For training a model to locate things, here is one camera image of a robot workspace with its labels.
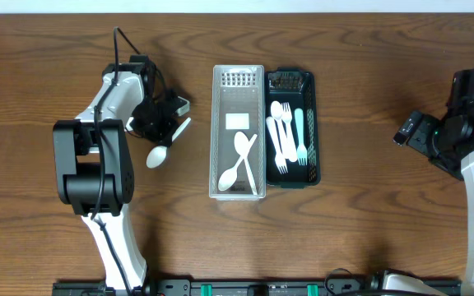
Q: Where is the white spoon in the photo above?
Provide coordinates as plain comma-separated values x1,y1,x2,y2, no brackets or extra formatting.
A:
146,118,191,169
271,101,290,159

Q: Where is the white spoon bowl down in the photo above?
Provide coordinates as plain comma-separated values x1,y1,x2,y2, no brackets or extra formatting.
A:
234,132,258,195

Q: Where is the white spoon bowl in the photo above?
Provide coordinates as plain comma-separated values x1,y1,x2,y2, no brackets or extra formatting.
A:
218,154,244,191

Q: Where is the white fork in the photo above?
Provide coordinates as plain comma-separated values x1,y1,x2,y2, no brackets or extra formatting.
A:
294,109,308,166
281,103,298,162
266,117,288,174

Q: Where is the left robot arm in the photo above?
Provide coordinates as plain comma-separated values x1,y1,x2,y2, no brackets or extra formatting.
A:
53,54,184,295

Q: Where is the clear perforated plastic basket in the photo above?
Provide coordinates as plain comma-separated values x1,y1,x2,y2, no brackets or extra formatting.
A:
208,65,266,201

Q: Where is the white label sticker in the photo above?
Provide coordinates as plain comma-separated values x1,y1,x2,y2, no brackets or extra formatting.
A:
225,113,249,130

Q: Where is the black perforated plastic basket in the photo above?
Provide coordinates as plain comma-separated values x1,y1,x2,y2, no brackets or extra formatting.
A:
265,67,321,188

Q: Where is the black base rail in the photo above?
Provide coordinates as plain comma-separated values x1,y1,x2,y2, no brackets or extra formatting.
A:
51,271,462,296

